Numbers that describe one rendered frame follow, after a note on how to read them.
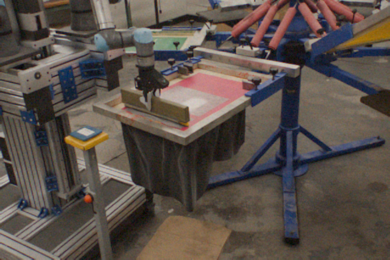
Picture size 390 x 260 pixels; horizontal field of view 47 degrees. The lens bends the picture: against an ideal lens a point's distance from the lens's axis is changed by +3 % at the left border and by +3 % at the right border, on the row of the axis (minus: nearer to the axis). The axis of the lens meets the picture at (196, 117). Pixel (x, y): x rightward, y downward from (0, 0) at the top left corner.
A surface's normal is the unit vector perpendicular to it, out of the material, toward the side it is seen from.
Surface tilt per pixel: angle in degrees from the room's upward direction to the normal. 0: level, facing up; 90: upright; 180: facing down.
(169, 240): 1
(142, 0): 90
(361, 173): 0
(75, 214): 0
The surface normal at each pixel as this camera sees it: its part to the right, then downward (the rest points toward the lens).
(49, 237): -0.05, -0.90
